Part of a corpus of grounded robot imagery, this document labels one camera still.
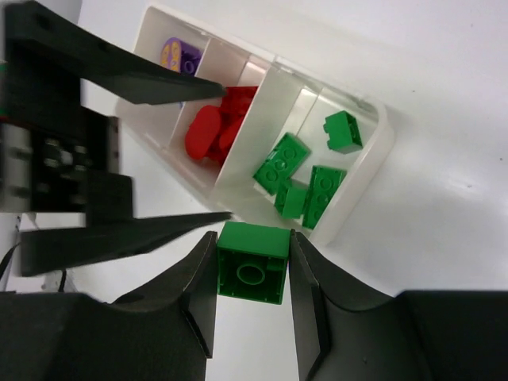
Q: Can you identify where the red rounded lego brick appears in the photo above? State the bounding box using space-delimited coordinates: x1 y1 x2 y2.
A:
184 86 258 165

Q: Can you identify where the small green lego plate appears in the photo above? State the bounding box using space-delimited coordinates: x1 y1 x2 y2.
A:
302 165 347 229

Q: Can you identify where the green rounded lego brick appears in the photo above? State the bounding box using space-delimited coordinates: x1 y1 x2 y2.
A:
217 221 291 305

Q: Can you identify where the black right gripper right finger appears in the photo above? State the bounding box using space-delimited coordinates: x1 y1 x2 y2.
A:
289 231 433 380

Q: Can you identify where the white compartment tray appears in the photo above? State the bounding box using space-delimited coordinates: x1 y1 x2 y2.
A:
116 6 394 245

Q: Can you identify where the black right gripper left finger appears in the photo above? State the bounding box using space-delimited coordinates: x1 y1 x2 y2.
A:
106 231 217 380

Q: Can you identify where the purple butterfly lego brick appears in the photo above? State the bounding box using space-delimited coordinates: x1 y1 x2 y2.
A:
160 37 202 76

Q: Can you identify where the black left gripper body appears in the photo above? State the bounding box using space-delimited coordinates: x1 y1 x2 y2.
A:
1 53 133 225

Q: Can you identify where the green number lego brick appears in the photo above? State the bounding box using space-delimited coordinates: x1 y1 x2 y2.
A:
253 133 311 195

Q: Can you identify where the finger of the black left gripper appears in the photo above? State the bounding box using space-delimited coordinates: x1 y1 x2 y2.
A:
19 211 233 277
3 1 225 105

